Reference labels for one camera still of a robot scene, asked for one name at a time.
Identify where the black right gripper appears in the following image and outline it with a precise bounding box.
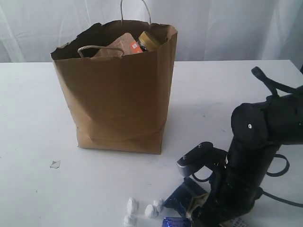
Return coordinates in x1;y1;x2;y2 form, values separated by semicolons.
189;163;263;227

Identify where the spaghetti packet dark blue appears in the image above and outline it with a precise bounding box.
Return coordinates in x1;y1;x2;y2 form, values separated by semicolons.
163;178;207;217

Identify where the clear nut jar gold lid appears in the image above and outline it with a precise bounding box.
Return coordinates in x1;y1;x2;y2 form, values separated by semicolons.
138;31;160;52

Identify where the brown stand-up pouch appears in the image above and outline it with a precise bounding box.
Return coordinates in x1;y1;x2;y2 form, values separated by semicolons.
94;33;143;57

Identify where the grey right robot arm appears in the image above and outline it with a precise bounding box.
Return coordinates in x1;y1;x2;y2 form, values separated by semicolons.
184;87;303;227

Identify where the brown paper bag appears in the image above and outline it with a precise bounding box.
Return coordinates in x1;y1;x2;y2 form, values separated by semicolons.
51;19;178;154

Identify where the white crumpled wad upper right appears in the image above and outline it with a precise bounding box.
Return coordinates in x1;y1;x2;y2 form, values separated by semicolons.
153;198;164;213

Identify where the white crumpled wad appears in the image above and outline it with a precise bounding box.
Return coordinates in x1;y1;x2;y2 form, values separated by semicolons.
126;197;139;215
144;204;158;218
153;198;164;213
124;215;137;227

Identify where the white crumpled wad lower right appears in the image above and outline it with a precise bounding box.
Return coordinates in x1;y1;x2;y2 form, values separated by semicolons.
144;204;158;218

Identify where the white crumpled wad upper left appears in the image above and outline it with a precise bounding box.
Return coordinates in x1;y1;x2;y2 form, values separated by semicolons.
126;197;139;215

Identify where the white crumpled wad bottom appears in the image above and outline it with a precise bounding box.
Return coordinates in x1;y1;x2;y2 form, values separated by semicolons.
124;215;137;227

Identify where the clear plastic scrap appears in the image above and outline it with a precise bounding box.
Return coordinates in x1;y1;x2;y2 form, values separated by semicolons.
50;160;61;169

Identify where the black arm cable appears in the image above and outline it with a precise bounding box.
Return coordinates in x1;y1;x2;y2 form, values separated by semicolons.
190;66;303;206

